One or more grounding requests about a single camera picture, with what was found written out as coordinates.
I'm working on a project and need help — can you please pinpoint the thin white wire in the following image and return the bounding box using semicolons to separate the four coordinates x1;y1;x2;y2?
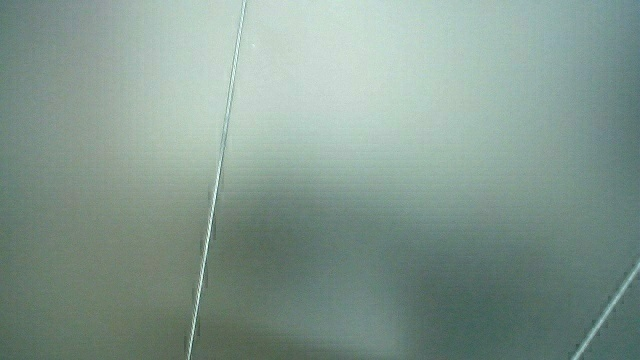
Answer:
570;258;640;360
184;0;249;360

